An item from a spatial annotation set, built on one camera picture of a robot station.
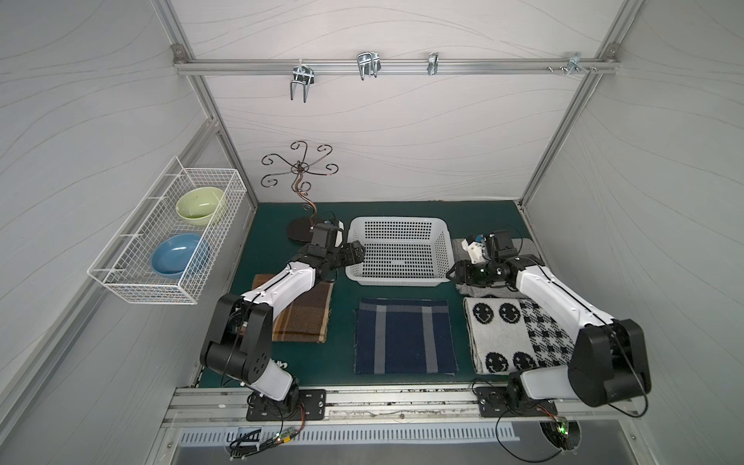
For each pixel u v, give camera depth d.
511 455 0.65
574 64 0.76
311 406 0.73
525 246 1.02
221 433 0.70
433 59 0.72
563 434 0.72
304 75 0.78
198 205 0.73
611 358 0.48
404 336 0.84
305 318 0.86
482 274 0.73
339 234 0.73
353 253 0.80
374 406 0.75
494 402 0.73
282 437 0.69
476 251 0.80
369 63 0.76
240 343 0.44
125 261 0.58
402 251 1.04
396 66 0.79
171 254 0.65
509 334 0.82
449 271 0.83
